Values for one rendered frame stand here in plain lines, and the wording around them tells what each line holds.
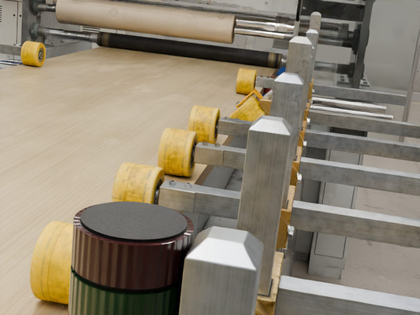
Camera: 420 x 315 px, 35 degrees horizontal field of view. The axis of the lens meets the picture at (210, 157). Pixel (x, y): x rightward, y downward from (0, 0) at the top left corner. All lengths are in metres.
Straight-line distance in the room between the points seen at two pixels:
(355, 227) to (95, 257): 0.60
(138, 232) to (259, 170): 0.25
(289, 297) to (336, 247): 2.41
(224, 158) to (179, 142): 0.08
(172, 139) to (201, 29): 1.81
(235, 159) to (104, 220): 0.80
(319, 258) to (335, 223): 2.19
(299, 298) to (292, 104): 0.26
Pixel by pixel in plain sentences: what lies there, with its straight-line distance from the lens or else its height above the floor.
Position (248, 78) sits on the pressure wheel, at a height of 0.96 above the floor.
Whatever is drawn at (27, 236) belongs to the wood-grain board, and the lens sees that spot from 0.86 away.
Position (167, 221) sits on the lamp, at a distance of 0.33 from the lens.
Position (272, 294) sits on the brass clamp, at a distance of 0.60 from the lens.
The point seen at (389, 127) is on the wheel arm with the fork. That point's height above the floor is 0.95.
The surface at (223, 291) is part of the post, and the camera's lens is 0.32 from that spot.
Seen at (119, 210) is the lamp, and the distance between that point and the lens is 0.34.
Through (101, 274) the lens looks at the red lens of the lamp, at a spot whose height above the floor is 1.09.
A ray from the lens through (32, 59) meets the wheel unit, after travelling 2.27.
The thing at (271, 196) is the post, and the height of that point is 1.06.
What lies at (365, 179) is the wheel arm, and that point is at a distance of 1.12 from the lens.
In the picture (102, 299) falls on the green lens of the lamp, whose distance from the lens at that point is 0.32.
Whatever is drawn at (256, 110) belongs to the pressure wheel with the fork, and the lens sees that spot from 1.59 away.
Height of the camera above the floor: 1.23
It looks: 15 degrees down
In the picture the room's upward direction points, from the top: 6 degrees clockwise
